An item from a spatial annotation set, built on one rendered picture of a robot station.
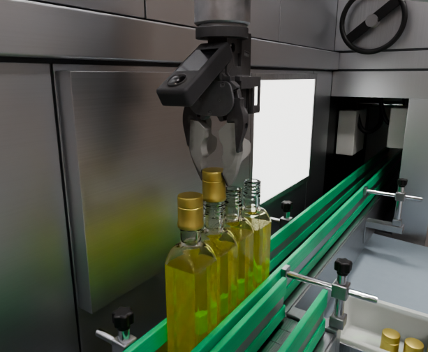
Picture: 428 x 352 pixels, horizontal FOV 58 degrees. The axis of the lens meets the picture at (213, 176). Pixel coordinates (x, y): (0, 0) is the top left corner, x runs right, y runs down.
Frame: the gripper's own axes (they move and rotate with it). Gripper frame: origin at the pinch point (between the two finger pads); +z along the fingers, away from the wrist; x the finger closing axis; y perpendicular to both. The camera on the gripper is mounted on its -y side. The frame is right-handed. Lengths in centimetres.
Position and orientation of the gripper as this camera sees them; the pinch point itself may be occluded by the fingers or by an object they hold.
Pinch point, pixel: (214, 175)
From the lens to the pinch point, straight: 54.8
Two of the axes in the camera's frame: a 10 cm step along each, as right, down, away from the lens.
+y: 5.4, -2.1, 8.1
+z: 0.0, 9.7, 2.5
